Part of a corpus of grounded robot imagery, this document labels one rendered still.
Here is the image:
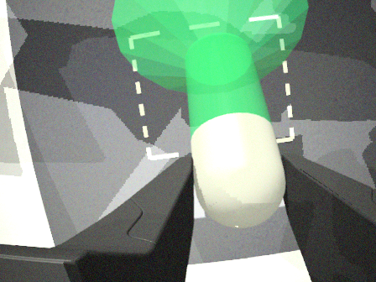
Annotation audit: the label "grey mat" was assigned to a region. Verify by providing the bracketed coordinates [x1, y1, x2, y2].
[6, 0, 376, 265]

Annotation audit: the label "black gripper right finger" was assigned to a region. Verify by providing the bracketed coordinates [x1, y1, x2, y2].
[281, 154, 376, 282]

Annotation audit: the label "grey cube blocks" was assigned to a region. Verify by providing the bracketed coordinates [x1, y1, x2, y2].
[194, 186, 285, 218]

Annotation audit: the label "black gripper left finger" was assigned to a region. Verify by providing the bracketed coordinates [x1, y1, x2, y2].
[0, 157, 194, 282]

